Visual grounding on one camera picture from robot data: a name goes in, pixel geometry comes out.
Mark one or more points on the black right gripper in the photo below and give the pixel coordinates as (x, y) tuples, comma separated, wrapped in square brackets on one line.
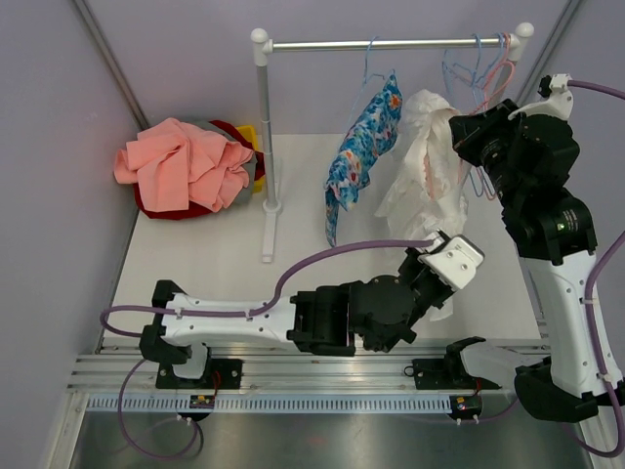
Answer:
[(469, 132)]

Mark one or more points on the blue wire hanger grey skirt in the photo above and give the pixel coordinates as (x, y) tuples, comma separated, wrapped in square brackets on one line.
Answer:
[(453, 72)]

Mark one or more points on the white pleated skirt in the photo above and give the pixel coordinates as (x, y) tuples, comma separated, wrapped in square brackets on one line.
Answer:
[(427, 195)]

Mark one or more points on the blue hanger floral skirt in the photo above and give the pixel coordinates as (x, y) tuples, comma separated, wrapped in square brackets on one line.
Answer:
[(366, 73)]

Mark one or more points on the salmon pink skirt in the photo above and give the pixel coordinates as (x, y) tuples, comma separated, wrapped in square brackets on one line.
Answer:
[(177, 164)]

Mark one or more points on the blue hanger salmon skirt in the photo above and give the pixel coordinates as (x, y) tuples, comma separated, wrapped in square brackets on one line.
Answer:
[(481, 73)]

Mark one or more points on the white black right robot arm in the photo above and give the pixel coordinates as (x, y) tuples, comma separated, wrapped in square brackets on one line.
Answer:
[(527, 156)]

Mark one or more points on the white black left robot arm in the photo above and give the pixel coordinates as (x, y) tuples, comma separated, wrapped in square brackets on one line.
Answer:
[(329, 321)]

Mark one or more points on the silver white clothes rack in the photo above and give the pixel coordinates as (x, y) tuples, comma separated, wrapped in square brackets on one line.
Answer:
[(263, 46)]

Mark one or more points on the red cloth garment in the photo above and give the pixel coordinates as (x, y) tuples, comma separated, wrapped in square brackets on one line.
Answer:
[(245, 134)]

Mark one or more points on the empty pink wire hanger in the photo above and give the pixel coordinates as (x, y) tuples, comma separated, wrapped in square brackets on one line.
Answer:
[(490, 86)]

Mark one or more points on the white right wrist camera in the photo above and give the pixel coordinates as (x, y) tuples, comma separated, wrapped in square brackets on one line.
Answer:
[(557, 99)]

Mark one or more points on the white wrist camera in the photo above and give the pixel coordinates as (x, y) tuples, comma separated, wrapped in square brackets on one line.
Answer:
[(557, 99), (454, 259)]

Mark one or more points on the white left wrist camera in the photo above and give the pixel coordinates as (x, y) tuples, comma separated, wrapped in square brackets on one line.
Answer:
[(454, 259)]

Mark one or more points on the white slotted cable duct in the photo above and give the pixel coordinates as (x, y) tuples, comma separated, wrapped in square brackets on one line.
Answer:
[(273, 403)]

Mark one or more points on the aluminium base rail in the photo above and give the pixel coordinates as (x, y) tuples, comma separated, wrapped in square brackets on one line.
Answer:
[(267, 370)]

